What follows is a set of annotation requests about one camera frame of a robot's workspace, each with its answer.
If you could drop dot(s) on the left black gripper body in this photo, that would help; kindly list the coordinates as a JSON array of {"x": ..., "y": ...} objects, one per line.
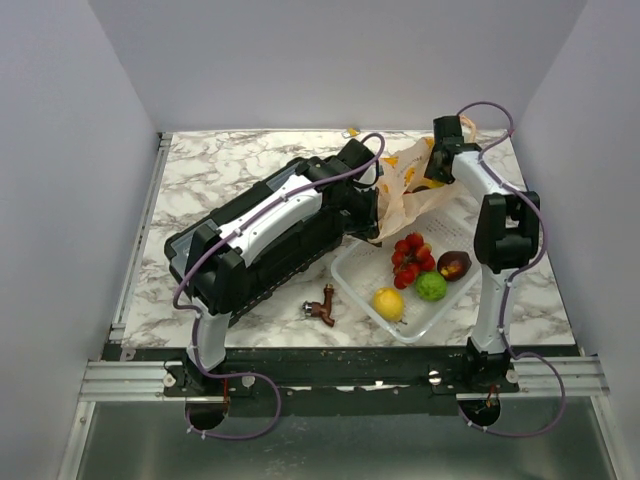
[{"x": 358, "y": 209}]

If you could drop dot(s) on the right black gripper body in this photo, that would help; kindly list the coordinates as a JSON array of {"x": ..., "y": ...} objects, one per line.
[{"x": 437, "y": 174}]

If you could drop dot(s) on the orange plastic bag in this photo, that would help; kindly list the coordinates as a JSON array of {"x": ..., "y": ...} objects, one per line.
[{"x": 404, "y": 193}]

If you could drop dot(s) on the red fake cherry tomatoes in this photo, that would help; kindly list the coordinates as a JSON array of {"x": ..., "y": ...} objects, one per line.
[{"x": 412, "y": 256}]

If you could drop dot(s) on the yellow fake lemon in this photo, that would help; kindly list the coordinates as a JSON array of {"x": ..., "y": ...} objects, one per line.
[{"x": 388, "y": 303}]

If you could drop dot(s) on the green fake fruit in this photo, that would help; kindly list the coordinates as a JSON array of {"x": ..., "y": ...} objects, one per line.
[{"x": 431, "y": 286}]

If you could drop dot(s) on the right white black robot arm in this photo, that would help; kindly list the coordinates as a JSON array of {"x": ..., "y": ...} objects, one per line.
[{"x": 505, "y": 242}]

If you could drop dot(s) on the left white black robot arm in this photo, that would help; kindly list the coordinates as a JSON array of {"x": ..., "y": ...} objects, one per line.
[{"x": 206, "y": 348}]

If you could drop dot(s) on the dark red fake plum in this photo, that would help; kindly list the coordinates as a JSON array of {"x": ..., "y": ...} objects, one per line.
[{"x": 453, "y": 265}]

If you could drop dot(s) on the clear plastic basket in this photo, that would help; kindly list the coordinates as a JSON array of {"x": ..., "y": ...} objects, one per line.
[{"x": 364, "y": 269}]

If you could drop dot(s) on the brown metal faucet tap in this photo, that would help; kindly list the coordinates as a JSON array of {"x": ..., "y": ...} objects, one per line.
[{"x": 321, "y": 310}]

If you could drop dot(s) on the black plastic toolbox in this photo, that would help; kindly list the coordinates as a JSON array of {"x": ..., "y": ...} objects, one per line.
[{"x": 240, "y": 253}]

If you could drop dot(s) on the aluminium mounting rail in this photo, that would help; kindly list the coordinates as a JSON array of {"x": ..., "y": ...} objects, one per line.
[{"x": 149, "y": 381}]

